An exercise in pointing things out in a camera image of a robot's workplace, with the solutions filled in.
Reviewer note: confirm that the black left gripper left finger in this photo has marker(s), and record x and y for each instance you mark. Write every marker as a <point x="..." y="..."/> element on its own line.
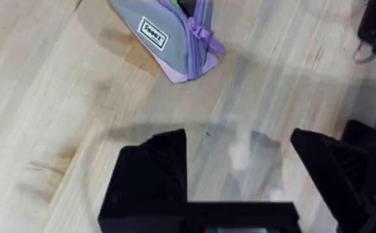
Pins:
<point x="152" y="174"/>

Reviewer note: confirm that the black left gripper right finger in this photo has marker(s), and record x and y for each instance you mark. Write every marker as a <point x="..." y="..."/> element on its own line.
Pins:
<point x="352" y="181"/>

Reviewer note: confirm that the grey and purple zip bag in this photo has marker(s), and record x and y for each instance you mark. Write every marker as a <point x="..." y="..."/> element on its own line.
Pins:
<point x="171" y="35"/>

